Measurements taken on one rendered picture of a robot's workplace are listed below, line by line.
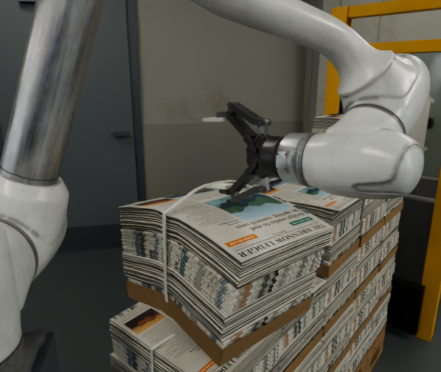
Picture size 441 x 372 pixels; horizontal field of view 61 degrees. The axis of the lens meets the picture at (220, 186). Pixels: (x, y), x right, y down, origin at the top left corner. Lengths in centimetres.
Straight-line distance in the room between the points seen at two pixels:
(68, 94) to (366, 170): 49
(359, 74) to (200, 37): 272
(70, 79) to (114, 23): 254
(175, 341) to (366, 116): 69
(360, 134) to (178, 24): 282
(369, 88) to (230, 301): 41
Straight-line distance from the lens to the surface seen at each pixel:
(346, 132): 58
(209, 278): 68
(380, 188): 55
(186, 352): 97
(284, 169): 62
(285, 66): 349
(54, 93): 69
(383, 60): 65
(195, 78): 328
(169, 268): 77
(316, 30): 61
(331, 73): 237
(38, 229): 73
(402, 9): 229
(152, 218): 80
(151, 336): 103
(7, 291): 63
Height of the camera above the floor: 145
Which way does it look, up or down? 16 degrees down
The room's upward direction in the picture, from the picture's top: straight up
